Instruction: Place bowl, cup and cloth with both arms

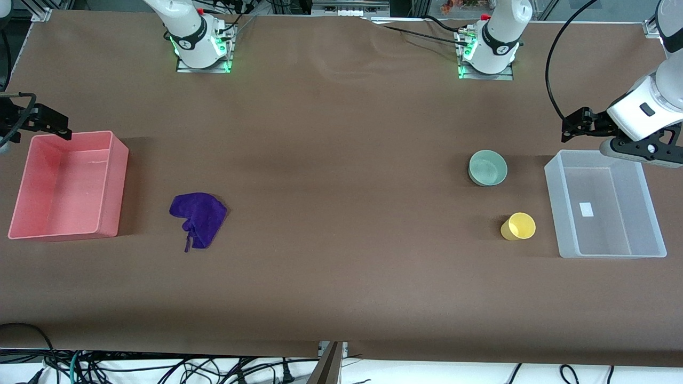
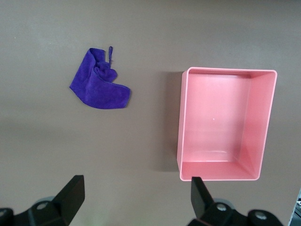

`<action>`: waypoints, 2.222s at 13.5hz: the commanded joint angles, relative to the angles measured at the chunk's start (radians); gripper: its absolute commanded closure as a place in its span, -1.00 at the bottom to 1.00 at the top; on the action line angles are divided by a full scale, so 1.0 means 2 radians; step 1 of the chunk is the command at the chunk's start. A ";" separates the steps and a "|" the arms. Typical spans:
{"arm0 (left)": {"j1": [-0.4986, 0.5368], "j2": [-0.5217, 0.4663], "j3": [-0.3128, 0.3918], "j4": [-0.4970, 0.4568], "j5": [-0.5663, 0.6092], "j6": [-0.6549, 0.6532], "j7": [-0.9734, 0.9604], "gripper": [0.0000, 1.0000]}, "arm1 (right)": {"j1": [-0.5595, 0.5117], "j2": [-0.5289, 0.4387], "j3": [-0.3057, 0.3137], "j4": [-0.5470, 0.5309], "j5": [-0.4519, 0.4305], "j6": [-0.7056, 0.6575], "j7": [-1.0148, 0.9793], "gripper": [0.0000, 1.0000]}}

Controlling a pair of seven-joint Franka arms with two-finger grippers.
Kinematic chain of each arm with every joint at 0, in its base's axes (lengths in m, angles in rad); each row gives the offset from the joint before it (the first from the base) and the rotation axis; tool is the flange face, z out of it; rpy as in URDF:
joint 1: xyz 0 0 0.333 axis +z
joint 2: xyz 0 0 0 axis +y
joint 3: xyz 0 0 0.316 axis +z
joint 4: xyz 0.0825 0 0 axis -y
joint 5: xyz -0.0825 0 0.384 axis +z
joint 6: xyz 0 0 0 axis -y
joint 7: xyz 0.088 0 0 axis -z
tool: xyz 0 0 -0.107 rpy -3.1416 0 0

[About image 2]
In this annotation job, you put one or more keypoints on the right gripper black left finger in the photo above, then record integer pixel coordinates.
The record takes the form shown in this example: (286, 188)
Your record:
(70, 202)

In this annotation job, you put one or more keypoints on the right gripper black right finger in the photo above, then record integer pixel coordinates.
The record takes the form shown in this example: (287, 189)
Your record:
(202, 204)

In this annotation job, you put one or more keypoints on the purple cloth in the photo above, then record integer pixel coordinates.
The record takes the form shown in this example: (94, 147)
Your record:
(98, 94)

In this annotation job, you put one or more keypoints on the pink plastic bin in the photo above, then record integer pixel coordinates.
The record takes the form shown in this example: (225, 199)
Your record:
(211, 117)

